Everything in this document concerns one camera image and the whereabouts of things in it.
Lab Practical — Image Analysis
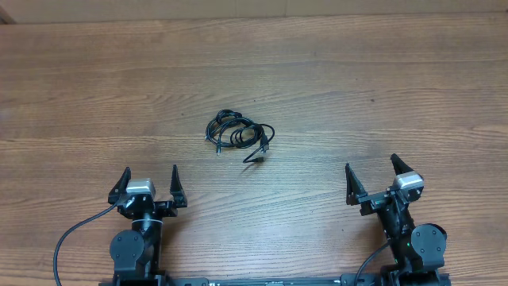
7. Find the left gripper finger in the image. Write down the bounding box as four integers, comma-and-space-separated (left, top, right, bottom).
170, 164, 187, 208
108, 167, 131, 204

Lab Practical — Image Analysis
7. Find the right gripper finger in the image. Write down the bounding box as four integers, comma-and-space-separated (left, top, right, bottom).
345, 163, 368, 206
390, 153, 413, 176

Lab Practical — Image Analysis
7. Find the thin black USB cable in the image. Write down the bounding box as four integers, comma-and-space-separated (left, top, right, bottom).
205, 109, 255, 156

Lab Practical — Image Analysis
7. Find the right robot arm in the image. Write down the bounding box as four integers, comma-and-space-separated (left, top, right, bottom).
344, 153, 451, 286

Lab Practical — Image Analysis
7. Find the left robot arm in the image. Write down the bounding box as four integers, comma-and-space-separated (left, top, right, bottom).
108, 166, 187, 285

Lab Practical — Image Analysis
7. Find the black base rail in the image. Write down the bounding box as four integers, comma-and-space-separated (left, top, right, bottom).
98, 272, 452, 286

